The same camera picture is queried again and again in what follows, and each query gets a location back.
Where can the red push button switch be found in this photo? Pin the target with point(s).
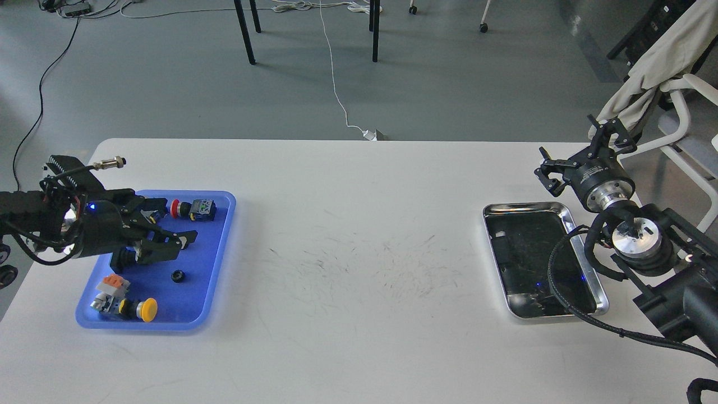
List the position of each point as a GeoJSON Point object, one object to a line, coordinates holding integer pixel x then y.
{"type": "Point", "coordinates": [199, 210]}

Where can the silver metal tray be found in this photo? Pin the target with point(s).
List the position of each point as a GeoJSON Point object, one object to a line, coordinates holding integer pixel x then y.
{"type": "Point", "coordinates": [522, 237]}

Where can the orange white contact block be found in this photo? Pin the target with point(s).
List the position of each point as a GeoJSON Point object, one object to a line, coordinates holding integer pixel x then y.
{"type": "Point", "coordinates": [114, 285]}

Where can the beige cloth on chair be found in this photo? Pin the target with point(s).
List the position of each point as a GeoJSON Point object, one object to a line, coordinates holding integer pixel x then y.
{"type": "Point", "coordinates": [674, 54]}

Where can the black table leg right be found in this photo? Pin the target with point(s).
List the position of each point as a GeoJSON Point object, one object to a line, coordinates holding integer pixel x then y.
{"type": "Point", "coordinates": [374, 23]}

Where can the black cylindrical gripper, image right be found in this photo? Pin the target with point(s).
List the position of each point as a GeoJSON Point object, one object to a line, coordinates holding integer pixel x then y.
{"type": "Point", "coordinates": [599, 182]}

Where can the black table leg left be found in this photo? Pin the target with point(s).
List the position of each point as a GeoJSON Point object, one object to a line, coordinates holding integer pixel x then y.
{"type": "Point", "coordinates": [242, 20]}

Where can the blue plastic tray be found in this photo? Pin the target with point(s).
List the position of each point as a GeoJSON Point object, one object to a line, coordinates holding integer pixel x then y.
{"type": "Point", "coordinates": [183, 305]}

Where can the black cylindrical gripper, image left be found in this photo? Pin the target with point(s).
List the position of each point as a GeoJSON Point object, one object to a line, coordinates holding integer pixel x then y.
{"type": "Point", "coordinates": [110, 222]}

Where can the black push button switch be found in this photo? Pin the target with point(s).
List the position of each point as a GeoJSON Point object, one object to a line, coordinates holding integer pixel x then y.
{"type": "Point", "coordinates": [125, 258]}

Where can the black table leg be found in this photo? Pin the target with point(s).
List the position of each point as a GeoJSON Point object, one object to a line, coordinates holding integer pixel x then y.
{"type": "Point", "coordinates": [242, 20]}
{"type": "Point", "coordinates": [374, 23]}

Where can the yellow push button switch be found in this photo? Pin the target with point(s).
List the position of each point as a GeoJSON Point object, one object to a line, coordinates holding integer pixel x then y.
{"type": "Point", "coordinates": [126, 309]}

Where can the small black gear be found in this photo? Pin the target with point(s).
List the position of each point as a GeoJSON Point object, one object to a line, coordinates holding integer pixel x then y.
{"type": "Point", "coordinates": [178, 275]}

